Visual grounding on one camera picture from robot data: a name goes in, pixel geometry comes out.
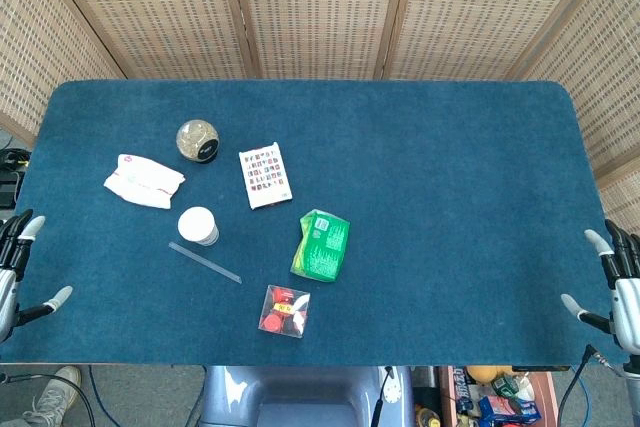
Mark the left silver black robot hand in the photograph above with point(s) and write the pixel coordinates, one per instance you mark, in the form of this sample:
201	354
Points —
9	292

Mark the orange round fruit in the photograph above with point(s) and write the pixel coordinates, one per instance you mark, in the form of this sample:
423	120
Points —
482	374

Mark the pink storage crate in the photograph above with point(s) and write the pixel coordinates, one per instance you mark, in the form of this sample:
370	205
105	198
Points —
547	389

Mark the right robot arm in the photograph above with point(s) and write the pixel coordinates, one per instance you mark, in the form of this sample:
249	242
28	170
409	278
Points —
633	365

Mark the white tissue packet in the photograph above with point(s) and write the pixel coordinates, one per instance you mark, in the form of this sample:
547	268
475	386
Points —
142	182

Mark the white paper cup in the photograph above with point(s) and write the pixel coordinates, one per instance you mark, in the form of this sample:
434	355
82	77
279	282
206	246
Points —
196	224

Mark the clear plastic stick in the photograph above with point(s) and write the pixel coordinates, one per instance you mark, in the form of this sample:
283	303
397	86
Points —
205	263

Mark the white box with coloured squares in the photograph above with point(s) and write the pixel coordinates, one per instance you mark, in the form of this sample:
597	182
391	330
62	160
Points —
264	178

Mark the green plastic snack packet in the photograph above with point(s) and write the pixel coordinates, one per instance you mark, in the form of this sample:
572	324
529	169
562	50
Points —
322	247

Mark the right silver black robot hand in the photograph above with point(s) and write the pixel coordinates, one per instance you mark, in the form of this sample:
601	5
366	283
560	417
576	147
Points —
627	307

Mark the blue-grey robot torso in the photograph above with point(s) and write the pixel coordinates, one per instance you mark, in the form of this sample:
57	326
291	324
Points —
300	397

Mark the blue felt table cover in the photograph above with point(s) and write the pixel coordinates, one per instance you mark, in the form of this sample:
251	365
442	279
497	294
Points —
440	207

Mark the white grey sneaker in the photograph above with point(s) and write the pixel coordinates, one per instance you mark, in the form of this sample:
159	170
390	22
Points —
52	399

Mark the clear box with red caps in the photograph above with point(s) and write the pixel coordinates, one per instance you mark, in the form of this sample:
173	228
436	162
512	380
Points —
284	311

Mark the black equipment box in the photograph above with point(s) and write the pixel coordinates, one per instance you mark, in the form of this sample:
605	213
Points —
7	187

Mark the woven folding screen panel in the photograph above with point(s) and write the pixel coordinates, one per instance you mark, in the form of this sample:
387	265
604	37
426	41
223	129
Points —
35	37
155	12
480	12
320	12
605	72

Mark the blue snack packet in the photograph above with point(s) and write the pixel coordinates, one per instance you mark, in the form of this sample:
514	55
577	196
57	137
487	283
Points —
510	408

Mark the round glass jar black label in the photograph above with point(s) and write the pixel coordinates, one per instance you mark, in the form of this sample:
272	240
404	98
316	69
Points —
196	139

